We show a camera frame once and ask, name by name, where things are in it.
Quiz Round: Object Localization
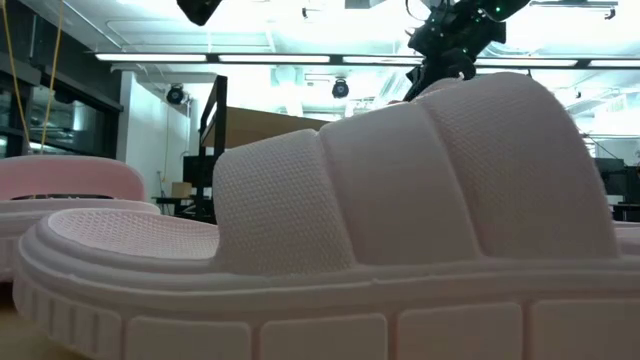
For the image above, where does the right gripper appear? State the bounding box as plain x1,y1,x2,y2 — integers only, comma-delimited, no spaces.
402,0,507,103

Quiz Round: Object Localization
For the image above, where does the pink rubber slide sandal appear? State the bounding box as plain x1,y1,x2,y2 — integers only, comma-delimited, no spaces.
12,71,640,360
0,154,162,282

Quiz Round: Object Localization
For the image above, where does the white LED light bar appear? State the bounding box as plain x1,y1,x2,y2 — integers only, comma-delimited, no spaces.
588,59,640,69
94,53,209,63
474,58,579,68
342,55,424,65
218,54,332,64

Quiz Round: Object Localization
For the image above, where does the black round hanging spotlight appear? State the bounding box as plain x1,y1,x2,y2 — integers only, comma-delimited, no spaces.
330,77,351,100
165,83,186,107

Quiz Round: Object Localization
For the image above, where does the ceiling track light fixture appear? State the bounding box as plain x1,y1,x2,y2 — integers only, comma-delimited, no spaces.
529,0,620,21

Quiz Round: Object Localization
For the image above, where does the black computer monitor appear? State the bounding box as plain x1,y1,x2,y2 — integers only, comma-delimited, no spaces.
182,154,204,187

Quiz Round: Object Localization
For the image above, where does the dark background desk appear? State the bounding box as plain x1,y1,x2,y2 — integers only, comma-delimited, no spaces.
151,195,217,221

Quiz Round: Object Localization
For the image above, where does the black frame shoe shelf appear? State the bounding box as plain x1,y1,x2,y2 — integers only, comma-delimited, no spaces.
198,74,332,225

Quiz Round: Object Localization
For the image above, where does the yellow hanging cable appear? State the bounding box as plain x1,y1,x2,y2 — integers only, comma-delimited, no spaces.
39,0,66,152

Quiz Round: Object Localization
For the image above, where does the yellow cable with plug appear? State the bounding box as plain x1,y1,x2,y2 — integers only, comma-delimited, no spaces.
0,0,27,152

